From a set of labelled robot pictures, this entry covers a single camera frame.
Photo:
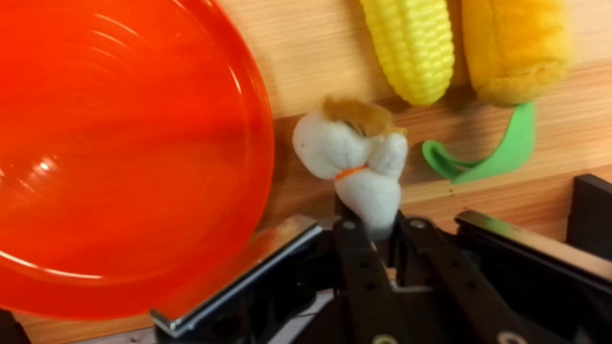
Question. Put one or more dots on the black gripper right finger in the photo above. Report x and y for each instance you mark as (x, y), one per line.
(584, 258)

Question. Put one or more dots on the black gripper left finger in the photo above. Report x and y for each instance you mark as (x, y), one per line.
(203, 294)

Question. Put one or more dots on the orange plastic plate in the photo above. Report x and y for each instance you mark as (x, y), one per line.
(136, 151)

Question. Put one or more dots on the yellow plush corn toy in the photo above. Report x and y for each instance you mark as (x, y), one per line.
(515, 50)

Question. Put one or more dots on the yellow plastic corn cob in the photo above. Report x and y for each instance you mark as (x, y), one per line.
(413, 46)

